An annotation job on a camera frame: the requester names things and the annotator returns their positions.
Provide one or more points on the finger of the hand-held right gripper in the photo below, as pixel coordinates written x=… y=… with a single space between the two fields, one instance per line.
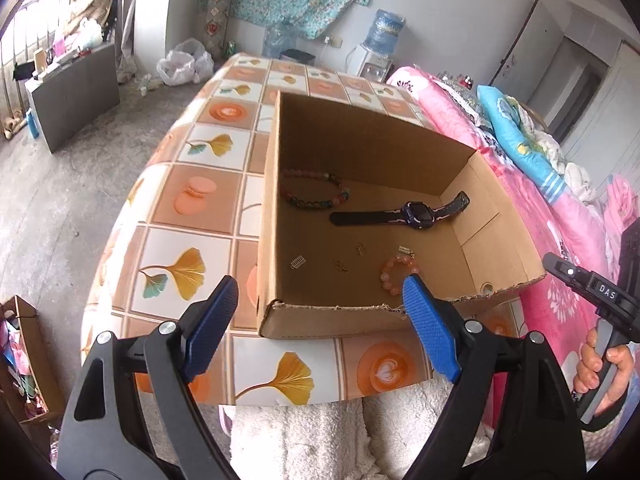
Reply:
x=567 y=272

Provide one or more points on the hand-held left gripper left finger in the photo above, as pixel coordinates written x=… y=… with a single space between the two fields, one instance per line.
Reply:
x=210 y=330

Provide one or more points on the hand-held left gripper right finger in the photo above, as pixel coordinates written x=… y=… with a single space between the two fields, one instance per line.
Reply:
x=430 y=330

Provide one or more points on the beaded bar charm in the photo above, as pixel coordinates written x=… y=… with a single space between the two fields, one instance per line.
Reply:
x=406 y=251

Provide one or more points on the gold butterfly charm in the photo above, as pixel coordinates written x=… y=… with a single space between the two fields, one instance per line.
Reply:
x=360 y=248

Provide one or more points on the gold abacus charm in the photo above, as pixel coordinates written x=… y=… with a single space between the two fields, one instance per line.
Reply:
x=298 y=262

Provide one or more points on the brown cardboard box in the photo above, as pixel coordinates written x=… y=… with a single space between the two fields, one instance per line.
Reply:
x=390 y=150

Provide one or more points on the person's right hand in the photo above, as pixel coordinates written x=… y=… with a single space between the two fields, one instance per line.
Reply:
x=587 y=365

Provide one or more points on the pink flowered blanket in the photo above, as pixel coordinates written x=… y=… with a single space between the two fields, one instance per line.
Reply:
x=530 y=220

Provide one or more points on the pink folded quilt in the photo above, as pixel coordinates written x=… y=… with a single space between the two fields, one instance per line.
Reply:
x=622 y=205

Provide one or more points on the white folded quilt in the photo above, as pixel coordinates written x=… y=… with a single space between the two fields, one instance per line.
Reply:
x=570 y=170

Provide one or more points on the leaf printed tablecloth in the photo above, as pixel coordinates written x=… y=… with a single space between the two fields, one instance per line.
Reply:
x=195 y=190

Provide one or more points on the blue printed pillow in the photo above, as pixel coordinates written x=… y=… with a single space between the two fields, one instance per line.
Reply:
x=510 y=125

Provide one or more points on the brown paper bag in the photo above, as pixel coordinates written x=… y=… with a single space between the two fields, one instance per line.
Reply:
x=35 y=350

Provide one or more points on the grey sequin cushion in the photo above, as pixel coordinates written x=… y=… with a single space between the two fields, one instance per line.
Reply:
x=457 y=92

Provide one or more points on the white door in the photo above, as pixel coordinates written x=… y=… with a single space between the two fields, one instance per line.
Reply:
x=530 y=45

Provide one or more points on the grey cabinet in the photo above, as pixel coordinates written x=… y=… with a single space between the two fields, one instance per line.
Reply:
x=75 y=100

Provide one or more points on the large white plastic bag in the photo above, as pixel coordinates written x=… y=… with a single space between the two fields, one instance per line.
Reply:
x=182 y=62

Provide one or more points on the white water dispenser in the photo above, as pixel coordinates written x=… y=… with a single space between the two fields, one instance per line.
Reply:
x=370 y=65

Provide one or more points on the blue bottle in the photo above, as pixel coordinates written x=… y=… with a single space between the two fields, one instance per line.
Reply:
x=32 y=122

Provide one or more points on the beige sandals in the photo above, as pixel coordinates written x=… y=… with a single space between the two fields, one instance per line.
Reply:
x=14 y=127

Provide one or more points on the grey curtain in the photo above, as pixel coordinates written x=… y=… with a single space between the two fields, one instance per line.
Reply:
x=131 y=20

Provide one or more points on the red flower patterned cushion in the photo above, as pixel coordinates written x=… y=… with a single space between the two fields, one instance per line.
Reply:
x=218 y=10

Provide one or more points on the small white plastic bag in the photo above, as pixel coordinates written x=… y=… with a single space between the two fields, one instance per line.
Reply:
x=89 y=31

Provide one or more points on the metal window grille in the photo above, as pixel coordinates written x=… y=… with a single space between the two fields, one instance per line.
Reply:
x=20 y=30

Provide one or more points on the wall power socket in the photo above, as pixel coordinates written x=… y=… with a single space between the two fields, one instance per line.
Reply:
x=335 y=42

